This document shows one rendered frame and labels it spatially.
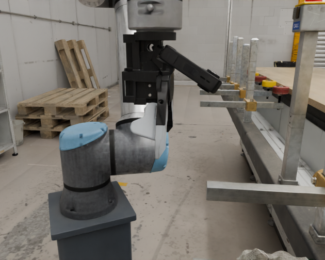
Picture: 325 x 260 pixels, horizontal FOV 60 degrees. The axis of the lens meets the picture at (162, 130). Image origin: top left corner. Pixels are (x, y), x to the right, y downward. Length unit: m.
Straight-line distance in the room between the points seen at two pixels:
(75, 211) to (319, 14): 0.87
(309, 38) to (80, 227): 0.83
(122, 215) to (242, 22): 7.47
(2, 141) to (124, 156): 2.60
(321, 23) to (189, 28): 7.26
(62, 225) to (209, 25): 7.44
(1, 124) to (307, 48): 2.96
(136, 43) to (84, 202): 0.58
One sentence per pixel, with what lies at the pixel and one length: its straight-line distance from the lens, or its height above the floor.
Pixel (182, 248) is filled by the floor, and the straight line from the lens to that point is 1.75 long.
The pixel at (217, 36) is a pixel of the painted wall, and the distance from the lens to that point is 8.04.
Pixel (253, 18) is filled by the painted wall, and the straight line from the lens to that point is 8.17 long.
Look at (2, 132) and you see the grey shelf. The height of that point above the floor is 0.24.
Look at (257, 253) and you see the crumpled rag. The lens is 0.38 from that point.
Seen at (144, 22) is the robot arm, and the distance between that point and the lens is 0.46.
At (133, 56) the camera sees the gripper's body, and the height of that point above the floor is 1.10.
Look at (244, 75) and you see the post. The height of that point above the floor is 0.94.
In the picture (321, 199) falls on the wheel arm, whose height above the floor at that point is 0.83.
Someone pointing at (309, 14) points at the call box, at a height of 1.19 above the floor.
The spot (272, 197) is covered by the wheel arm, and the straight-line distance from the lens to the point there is 0.61.
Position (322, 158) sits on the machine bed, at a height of 0.70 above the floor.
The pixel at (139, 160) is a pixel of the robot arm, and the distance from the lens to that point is 0.87.
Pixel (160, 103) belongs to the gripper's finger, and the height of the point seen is 1.03.
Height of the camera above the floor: 1.12
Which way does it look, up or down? 17 degrees down
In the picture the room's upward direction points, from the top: straight up
